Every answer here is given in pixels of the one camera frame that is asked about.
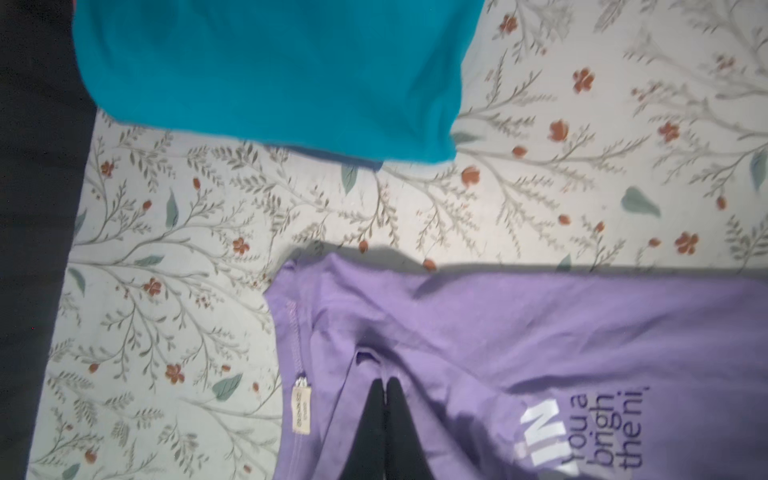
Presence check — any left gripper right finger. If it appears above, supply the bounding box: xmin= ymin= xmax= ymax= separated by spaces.
xmin=385 ymin=378 xmax=434 ymax=480

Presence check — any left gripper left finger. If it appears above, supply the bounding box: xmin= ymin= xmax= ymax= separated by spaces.
xmin=339 ymin=380 xmax=386 ymax=480

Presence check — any purple t-shirt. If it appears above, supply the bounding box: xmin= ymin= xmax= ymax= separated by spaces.
xmin=265 ymin=253 xmax=767 ymax=479

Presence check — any folded blue t-shirt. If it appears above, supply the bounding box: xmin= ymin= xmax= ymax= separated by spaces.
xmin=285 ymin=146 xmax=383 ymax=172

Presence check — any floral table mat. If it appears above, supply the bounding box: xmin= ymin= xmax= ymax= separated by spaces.
xmin=25 ymin=1 xmax=767 ymax=479

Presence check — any folded teal t-shirt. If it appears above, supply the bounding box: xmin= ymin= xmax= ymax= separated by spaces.
xmin=73 ymin=1 xmax=483 ymax=163

